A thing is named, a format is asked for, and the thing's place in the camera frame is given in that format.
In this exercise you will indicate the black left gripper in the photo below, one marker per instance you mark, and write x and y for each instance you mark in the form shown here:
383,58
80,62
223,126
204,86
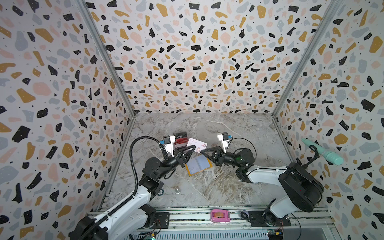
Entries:
180,158

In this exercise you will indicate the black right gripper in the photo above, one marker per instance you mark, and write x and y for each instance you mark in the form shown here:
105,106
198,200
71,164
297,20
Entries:
221,157

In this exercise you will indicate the black VIP card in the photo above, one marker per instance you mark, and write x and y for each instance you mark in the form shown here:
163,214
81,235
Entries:
181,136

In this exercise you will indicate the yellow leather card holder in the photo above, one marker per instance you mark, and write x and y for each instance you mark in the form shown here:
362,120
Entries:
198,164

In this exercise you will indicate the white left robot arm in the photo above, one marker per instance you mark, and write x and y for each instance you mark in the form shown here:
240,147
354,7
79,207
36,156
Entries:
134,211

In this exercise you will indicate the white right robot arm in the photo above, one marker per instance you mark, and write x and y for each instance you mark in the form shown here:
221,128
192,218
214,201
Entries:
302,191

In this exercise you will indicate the clear acrylic card stand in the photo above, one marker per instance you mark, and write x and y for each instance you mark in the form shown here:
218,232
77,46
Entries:
181,139

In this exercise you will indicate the red card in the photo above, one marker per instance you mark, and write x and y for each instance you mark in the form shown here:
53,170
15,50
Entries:
179,144

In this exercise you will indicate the pink tape measure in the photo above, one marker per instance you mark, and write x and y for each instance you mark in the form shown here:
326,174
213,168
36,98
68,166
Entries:
220,216

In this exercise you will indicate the mint green microphone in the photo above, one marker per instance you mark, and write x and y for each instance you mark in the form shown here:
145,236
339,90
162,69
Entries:
331,157

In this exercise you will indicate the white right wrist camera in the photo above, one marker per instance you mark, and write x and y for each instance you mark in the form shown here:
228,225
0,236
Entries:
224,139

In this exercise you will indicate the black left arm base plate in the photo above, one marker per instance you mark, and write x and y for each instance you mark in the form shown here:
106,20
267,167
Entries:
159,220

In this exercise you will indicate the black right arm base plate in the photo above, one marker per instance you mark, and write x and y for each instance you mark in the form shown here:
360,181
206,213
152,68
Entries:
265,218

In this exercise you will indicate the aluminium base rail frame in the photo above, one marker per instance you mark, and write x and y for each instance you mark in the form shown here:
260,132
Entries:
195,223

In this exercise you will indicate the aluminium corner post left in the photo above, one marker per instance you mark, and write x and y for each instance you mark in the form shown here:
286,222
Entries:
86,15

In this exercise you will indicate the aluminium corner post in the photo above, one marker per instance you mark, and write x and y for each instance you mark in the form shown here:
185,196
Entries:
330,12
86,15

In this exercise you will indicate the aluminium corner post right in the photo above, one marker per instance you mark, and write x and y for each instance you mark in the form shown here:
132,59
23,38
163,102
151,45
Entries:
330,12

